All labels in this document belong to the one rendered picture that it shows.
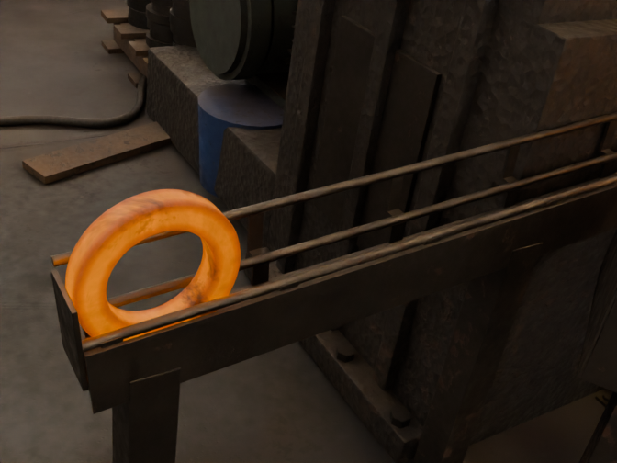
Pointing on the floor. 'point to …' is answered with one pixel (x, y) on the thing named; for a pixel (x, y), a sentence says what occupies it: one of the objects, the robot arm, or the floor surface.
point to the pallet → (148, 30)
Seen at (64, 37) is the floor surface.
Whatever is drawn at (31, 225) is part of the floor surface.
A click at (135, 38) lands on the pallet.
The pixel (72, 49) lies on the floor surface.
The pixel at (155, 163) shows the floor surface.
